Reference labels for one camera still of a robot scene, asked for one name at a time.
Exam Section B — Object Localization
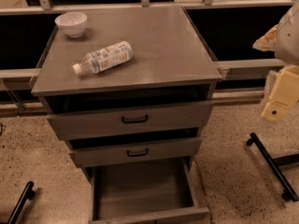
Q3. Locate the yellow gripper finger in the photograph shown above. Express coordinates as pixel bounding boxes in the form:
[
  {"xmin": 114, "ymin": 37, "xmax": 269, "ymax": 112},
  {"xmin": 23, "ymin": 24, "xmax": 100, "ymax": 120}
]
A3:
[
  {"xmin": 252, "ymin": 25, "xmax": 278, "ymax": 51},
  {"xmin": 261, "ymin": 65, "xmax": 299, "ymax": 122}
]

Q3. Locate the clear blue-label plastic bottle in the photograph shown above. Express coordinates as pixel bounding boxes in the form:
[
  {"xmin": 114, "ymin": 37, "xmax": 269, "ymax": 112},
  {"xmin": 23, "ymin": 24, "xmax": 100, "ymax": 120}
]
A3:
[{"xmin": 72, "ymin": 41, "xmax": 133, "ymax": 76}]

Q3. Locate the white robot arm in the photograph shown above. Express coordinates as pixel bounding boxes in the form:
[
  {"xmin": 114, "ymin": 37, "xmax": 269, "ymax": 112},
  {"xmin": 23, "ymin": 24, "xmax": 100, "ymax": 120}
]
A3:
[{"xmin": 253, "ymin": 0, "xmax": 299, "ymax": 122}]

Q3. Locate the top grey drawer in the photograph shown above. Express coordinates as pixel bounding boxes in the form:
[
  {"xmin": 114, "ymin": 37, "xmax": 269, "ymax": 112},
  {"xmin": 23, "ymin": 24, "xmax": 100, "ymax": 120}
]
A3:
[{"xmin": 48, "ymin": 101, "xmax": 212, "ymax": 140}]

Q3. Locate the grey drawer cabinet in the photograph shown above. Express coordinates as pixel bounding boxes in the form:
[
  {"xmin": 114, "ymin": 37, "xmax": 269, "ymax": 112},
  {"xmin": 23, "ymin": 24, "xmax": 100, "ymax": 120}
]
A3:
[{"xmin": 31, "ymin": 5, "xmax": 222, "ymax": 224}]

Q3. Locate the bottom grey open drawer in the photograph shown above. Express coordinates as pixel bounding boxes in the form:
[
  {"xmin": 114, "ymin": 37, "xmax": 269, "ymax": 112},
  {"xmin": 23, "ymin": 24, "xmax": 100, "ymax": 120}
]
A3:
[{"xmin": 89, "ymin": 158, "xmax": 208, "ymax": 224}]

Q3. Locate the black base leg right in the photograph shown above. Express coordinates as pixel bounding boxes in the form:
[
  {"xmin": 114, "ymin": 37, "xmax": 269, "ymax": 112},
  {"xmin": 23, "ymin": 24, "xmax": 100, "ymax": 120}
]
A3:
[{"xmin": 246, "ymin": 133, "xmax": 299, "ymax": 202}]

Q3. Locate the black base leg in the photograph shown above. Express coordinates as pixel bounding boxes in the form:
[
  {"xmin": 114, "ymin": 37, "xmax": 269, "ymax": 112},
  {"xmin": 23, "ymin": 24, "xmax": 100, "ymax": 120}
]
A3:
[
  {"xmin": 6, "ymin": 181, "xmax": 35, "ymax": 224},
  {"xmin": 246, "ymin": 133, "xmax": 299, "ymax": 202}
]

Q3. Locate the white ceramic bowl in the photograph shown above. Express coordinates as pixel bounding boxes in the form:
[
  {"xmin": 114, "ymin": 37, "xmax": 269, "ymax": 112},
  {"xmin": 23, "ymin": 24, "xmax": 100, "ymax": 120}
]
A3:
[{"xmin": 55, "ymin": 12, "xmax": 87, "ymax": 37}]

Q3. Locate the black base leg left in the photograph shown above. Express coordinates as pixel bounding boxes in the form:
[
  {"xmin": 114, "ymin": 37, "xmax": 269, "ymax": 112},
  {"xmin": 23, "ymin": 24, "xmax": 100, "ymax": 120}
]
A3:
[{"xmin": 6, "ymin": 181, "xmax": 35, "ymax": 224}]

